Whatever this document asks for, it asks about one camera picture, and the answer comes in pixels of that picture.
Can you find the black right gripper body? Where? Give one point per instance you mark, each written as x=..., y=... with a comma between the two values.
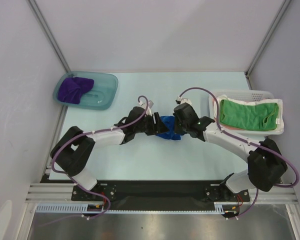
x=179, y=124

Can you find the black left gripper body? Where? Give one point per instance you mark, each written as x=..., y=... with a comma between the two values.
x=146, y=125

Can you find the blue towel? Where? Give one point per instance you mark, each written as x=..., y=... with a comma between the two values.
x=169, y=122

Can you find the green microfibre towel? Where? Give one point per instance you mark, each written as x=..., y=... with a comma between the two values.
x=253, y=117

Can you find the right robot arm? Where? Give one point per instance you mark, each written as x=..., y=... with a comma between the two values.
x=265, y=167

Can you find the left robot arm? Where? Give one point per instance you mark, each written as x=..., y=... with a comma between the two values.
x=71, y=154

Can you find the white plastic basket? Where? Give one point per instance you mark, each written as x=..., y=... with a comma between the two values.
x=243, y=95

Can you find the purple towel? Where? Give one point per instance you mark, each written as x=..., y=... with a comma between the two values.
x=72, y=89

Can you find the white towel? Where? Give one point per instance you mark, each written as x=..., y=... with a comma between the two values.
x=279, y=120

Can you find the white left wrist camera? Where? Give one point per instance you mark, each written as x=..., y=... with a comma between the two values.
x=148, y=108

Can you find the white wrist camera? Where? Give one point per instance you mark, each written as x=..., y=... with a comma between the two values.
x=148, y=108
x=182, y=100

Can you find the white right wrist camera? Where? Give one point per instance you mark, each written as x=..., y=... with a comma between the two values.
x=182, y=100

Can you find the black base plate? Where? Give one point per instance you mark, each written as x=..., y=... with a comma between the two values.
x=162, y=195

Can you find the aluminium frame rail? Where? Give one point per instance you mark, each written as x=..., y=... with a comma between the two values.
x=63, y=192

